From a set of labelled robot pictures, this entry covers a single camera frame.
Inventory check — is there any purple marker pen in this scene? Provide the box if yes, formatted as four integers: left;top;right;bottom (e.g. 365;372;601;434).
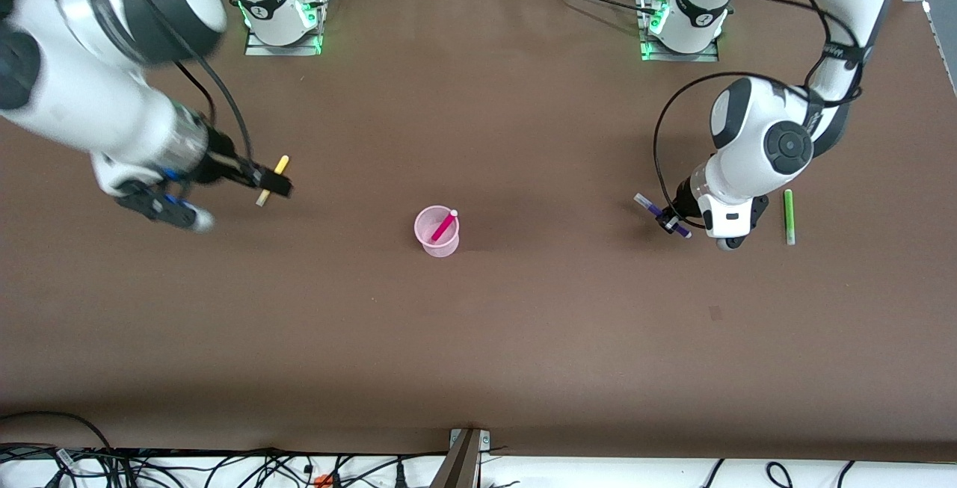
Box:
634;193;692;239

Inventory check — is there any yellow marker pen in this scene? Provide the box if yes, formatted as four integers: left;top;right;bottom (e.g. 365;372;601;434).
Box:
256;155;290;208

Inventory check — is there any pink marker pen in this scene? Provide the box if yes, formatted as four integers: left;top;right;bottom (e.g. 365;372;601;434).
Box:
430;209;459;244

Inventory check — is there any pink translucent pen holder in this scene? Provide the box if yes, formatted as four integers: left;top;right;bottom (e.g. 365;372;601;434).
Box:
414;205;461;258

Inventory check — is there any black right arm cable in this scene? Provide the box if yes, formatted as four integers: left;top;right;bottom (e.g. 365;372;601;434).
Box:
108;0;255;167

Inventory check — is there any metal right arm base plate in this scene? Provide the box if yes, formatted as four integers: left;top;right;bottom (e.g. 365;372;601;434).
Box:
244;0;324;57

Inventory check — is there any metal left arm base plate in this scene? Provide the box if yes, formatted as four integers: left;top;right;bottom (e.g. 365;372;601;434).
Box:
639;0;721;63

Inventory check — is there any tangled black cable bundle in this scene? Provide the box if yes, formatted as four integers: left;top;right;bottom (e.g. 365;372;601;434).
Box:
0;445;449;488

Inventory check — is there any thick black curved cable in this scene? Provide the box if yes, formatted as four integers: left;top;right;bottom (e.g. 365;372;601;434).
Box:
0;411;114;453

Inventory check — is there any grey camera mount pole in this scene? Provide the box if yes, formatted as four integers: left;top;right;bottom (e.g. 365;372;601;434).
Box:
432;430;483;488

